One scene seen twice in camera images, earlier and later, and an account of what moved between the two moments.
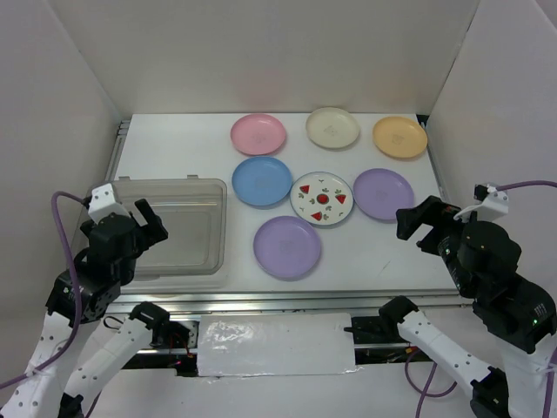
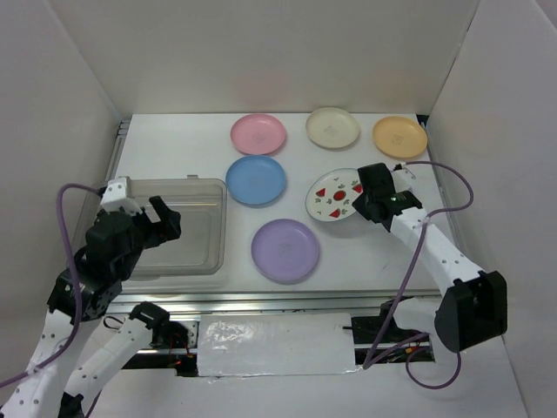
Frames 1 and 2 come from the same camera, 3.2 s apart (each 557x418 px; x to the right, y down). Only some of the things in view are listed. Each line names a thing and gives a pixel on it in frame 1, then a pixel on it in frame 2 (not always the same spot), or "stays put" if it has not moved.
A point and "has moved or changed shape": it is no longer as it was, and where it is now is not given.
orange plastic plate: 399,138 stays put
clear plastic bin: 195,212 stays put
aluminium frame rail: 285,300 stays put
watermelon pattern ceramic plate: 321,198 has moved or changed shape
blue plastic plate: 261,181 has moved or changed shape
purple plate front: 286,246 stays put
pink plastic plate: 258,134 stays put
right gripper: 430,209 -> 359,205
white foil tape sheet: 275,344 stays put
